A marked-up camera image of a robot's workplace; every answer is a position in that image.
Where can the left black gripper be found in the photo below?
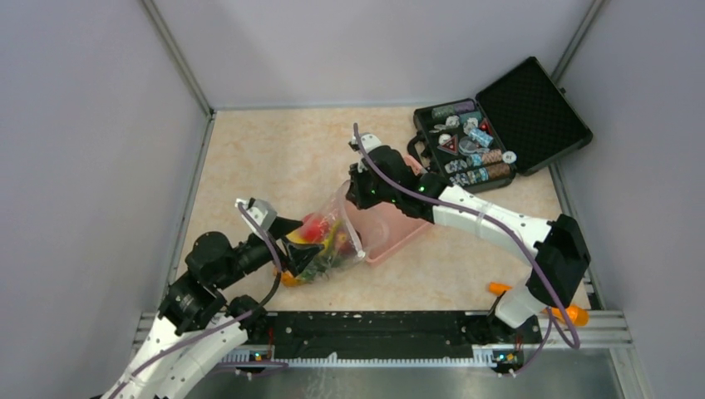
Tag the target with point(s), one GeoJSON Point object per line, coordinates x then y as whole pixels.
{"type": "Point", "coordinates": [299, 255]}

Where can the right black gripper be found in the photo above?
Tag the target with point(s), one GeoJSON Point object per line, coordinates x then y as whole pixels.
{"type": "Point", "coordinates": [358, 173]}

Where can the red apple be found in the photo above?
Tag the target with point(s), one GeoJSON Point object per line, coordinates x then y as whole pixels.
{"type": "Point", "coordinates": [316, 229]}

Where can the orange toy pineapple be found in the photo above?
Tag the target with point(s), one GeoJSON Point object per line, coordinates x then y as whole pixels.
{"type": "Point", "coordinates": [321, 268]}

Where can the clear zip top bag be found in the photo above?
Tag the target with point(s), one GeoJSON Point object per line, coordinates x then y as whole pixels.
{"type": "Point", "coordinates": [333, 210]}

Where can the yellow banana bunch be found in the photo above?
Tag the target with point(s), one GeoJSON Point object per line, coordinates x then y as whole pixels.
{"type": "Point", "coordinates": [328, 243]}

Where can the pink plastic basket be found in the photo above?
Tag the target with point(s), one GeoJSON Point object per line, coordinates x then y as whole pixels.
{"type": "Point", "coordinates": [391, 231]}

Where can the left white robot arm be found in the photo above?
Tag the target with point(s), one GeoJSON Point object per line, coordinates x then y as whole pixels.
{"type": "Point", "coordinates": [195, 324]}

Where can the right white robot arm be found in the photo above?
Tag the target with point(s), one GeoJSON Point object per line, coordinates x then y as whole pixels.
{"type": "Point", "coordinates": [555, 250]}

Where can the black poker chip case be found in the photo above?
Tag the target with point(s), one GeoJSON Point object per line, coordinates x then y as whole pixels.
{"type": "Point", "coordinates": [516, 126]}

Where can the orange carrot toy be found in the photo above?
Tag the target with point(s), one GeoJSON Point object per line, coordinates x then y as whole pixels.
{"type": "Point", "coordinates": [578, 316]}

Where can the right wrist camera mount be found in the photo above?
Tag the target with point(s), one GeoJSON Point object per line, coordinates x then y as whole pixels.
{"type": "Point", "coordinates": [364, 143]}

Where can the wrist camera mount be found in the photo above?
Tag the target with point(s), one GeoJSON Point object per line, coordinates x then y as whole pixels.
{"type": "Point", "coordinates": [258, 214]}
{"type": "Point", "coordinates": [364, 143]}

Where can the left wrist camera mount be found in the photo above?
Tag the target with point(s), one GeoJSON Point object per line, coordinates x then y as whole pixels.
{"type": "Point", "coordinates": [258, 214]}

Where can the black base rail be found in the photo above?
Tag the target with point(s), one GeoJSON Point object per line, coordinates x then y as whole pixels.
{"type": "Point", "coordinates": [390, 339]}

